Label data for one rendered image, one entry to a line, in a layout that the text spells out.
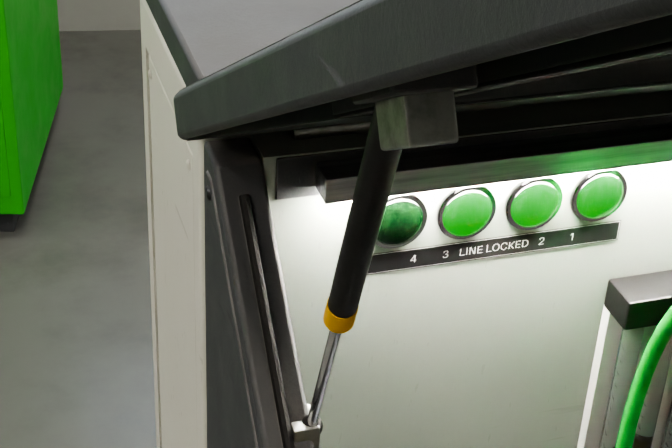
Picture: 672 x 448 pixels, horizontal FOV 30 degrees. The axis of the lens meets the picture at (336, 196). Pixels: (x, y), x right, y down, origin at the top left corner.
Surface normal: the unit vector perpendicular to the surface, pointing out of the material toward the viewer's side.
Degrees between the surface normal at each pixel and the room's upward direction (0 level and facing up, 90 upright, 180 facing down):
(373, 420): 90
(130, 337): 0
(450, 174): 90
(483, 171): 90
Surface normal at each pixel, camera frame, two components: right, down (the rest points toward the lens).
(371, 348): 0.30, 0.50
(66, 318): 0.04, -0.86
